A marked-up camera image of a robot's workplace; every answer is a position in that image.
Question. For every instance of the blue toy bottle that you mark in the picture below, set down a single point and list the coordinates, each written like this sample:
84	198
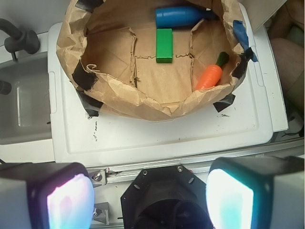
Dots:
173	17

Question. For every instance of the brown paper bag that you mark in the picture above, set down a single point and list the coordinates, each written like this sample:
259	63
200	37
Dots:
107	48

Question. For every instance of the black faucet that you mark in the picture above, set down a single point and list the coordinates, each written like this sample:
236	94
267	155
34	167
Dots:
19	39

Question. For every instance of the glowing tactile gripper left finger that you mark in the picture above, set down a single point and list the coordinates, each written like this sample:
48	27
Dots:
45	196

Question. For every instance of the black tape piece right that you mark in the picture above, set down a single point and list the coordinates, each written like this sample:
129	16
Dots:
224	103

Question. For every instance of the orange toy carrot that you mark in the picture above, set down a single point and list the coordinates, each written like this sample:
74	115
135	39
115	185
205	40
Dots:
213	73

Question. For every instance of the white plastic bin lid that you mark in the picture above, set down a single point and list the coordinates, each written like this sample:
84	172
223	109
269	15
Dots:
257	112

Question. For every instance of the blue tape strip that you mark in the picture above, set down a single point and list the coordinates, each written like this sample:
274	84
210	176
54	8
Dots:
240	33

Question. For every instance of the green rectangular block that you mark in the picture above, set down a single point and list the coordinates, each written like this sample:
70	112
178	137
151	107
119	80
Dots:
164	45

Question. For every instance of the white toy sink basin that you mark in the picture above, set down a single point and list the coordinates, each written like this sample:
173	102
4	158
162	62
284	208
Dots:
25	110

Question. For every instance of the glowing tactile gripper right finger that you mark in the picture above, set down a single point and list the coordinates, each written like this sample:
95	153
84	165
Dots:
250	192

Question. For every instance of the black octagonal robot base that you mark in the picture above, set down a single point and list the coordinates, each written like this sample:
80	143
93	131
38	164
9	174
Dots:
165	198

